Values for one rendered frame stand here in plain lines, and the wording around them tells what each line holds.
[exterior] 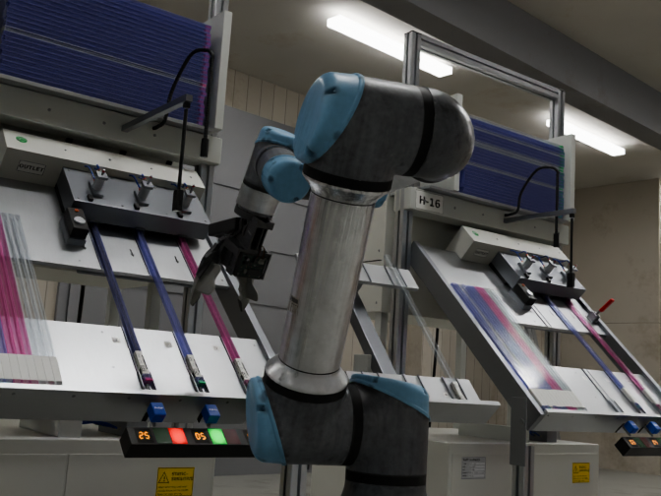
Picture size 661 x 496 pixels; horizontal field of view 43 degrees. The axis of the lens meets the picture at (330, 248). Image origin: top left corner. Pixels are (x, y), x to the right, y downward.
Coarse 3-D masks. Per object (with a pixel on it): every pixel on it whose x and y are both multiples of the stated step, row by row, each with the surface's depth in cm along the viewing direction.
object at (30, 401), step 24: (0, 384) 135; (24, 384) 138; (0, 408) 138; (24, 408) 140; (48, 408) 142; (72, 408) 144; (96, 408) 147; (120, 408) 149; (144, 408) 152; (168, 408) 155; (192, 408) 157; (240, 408) 163
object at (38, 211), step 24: (0, 192) 183; (24, 192) 187; (48, 192) 192; (24, 216) 180; (48, 216) 184; (48, 240) 177; (120, 240) 190; (168, 240) 199; (192, 240) 205; (48, 264) 171; (72, 264) 174; (96, 264) 178; (120, 264) 182; (144, 264) 186; (168, 264) 191
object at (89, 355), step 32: (64, 352) 152; (96, 352) 156; (128, 352) 160; (160, 352) 164; (192, 352) 169; (224, 352) 174; (256, 352) 180; (64, 384) 145; (96, 384) 149; (128, 384) 153; (160, 384) 157; (192, 384) 161; (224, 384) 166
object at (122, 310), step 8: (96, 232) 186; (96, 240) 183; (96, 248) 182; (104, 248) 182; (104, 256) 180; (104, 264) 178; (104, 272) 177; (112, 272) 177; (112, 280) 174; (112, 288) 172; (120, 296) 171; (120, 304) 169; (120, 312) 167; (128, 320) 166; (128, 328) 164; (128, 336) 163; (136, 344) 161; (144, 376) 155; (144, 384) 154
